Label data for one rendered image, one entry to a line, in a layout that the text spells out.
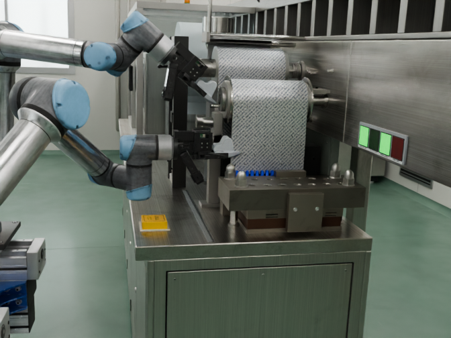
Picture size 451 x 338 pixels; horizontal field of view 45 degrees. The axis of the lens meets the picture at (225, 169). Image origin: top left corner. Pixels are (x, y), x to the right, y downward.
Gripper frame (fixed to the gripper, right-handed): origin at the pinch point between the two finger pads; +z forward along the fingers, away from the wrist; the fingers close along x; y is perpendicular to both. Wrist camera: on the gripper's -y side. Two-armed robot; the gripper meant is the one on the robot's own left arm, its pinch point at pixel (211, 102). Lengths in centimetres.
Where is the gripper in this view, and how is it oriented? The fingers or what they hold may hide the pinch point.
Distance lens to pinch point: 171.8
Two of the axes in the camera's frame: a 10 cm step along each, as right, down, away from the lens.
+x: -2.0, -2.2, 9.5
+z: 7.3, 6.2, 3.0
